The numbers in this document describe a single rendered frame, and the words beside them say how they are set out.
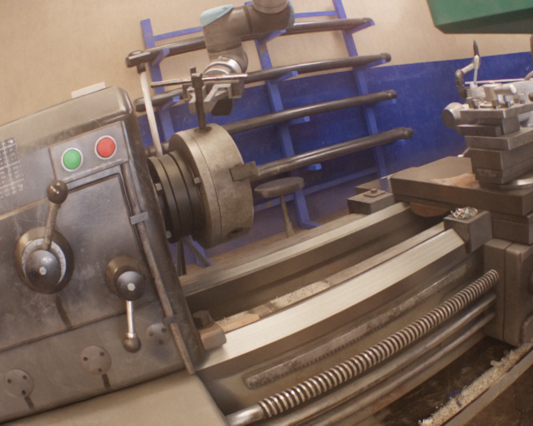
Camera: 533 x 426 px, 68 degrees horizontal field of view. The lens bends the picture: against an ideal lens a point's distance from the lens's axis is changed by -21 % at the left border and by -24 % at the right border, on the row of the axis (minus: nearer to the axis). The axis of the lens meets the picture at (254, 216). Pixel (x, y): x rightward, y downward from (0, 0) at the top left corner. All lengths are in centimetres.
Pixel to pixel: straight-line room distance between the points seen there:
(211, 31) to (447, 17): 102
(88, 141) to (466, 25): 59
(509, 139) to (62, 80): 354
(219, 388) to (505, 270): 74
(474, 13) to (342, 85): 467
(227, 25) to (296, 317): 70
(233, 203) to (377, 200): 64
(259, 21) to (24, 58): 312
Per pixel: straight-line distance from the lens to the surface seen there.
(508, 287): 121
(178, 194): 94
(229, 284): 122
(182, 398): 80
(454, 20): 21
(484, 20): 20
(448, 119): 147
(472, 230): 117
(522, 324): 127
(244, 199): 95
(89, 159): 70
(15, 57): 412
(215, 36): 120
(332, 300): 97
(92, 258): 74
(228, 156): 94
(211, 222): 94
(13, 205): 74
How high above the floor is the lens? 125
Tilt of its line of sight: 14 degrees down
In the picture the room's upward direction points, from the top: 14 degrees counter-clockwise
